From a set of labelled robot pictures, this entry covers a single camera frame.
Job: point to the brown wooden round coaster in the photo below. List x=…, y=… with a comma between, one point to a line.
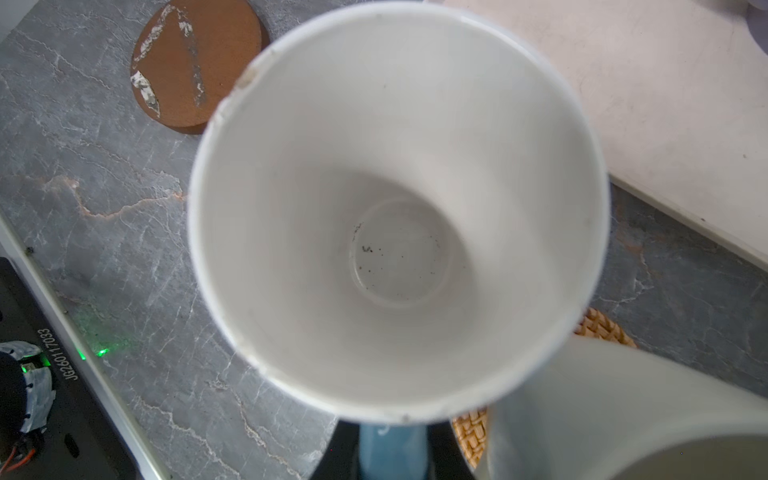
x=189, y=56

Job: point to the light blue mug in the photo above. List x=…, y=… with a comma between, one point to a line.
x=399, y=213

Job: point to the lavender mug white inside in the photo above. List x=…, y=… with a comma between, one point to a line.
x=757, y=22

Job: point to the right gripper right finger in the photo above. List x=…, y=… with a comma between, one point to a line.
x=446, y=458

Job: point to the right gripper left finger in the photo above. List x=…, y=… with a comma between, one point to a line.
x=340, y=460

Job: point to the beige plastic tray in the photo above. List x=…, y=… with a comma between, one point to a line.
x=678, y=93

